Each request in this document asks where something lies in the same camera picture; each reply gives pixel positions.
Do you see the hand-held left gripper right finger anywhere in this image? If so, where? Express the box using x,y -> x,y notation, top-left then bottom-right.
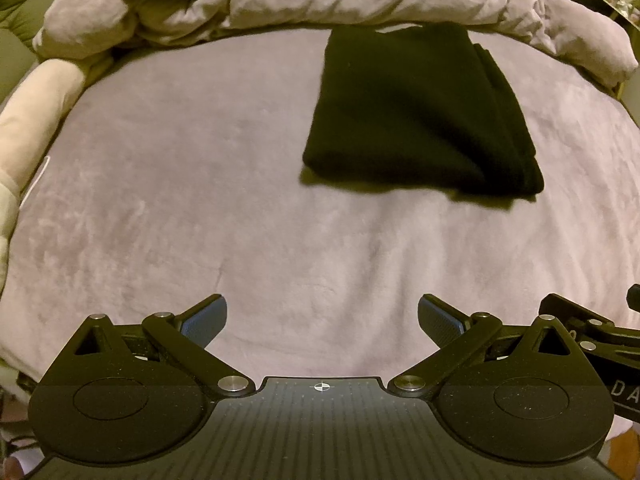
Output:
389,295 -> 576,397

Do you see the black knit sweater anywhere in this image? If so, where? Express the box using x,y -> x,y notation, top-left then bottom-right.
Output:
301,25 -> 545,202

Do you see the purple pillow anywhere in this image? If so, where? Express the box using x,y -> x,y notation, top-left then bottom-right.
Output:
32,0 -> 146,61

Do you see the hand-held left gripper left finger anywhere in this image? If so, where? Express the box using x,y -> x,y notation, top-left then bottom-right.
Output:
72,294 -> 253,400

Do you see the cream long pillow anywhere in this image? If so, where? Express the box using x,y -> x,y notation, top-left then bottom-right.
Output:
0,57 -> 87,281

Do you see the purple bed sheet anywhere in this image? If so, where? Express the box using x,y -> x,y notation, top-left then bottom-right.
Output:
0,25 -> 640,441

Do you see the green headboard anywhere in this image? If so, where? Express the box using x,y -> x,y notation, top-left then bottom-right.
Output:
0,0 -> 121,106

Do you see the white cable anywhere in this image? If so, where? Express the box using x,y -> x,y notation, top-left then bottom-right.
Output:
19,155 -> 52,208

